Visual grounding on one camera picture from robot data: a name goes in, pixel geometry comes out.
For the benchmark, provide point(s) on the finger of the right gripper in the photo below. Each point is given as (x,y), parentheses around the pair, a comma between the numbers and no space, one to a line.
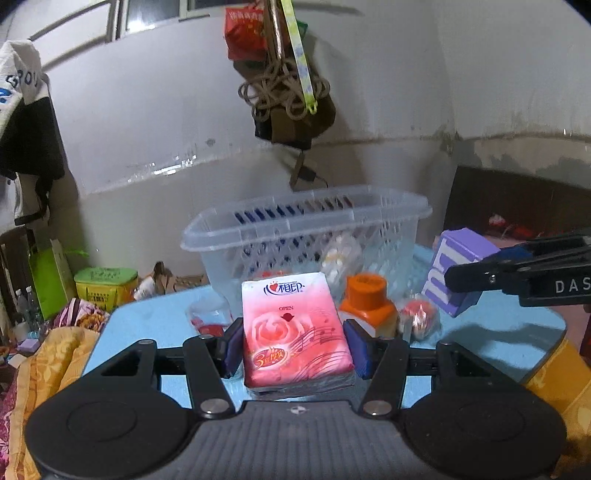
(494,272)

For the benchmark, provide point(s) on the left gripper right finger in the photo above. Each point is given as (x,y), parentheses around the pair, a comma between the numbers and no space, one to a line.
(384,363)

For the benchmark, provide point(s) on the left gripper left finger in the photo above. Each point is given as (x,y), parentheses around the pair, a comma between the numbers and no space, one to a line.
(207,361)

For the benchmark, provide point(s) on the orange cap bottle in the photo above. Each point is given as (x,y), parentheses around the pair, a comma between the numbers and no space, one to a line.
(366,301)

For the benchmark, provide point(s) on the pink tissue pack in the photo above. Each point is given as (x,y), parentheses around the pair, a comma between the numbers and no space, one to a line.
(293,341)

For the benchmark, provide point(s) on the clear bag red item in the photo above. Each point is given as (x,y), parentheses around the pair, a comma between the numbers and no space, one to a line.
(209,315)

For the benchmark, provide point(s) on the small red white packet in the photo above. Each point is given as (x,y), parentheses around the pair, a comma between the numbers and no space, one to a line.
(418,319)

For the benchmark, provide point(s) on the dark wooden headboard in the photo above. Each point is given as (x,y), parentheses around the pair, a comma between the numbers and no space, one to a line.
(515,206)

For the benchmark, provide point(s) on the green yellow lidded box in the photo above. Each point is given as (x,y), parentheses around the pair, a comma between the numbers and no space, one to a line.
(106,288)

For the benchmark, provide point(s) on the clear plastic basket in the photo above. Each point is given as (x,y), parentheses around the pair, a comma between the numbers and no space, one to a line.
(340,231)

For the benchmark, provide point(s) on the orange floral blanket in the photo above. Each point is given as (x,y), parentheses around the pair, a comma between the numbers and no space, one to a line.
(58,362)

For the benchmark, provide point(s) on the green paper bag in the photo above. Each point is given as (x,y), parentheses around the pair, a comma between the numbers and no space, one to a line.
(52,278)

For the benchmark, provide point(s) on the white black hanging jacket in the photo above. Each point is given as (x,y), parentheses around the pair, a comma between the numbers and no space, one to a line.
(32,152)

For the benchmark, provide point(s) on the red hanging bag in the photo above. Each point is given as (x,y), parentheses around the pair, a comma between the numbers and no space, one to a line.
(244,33)

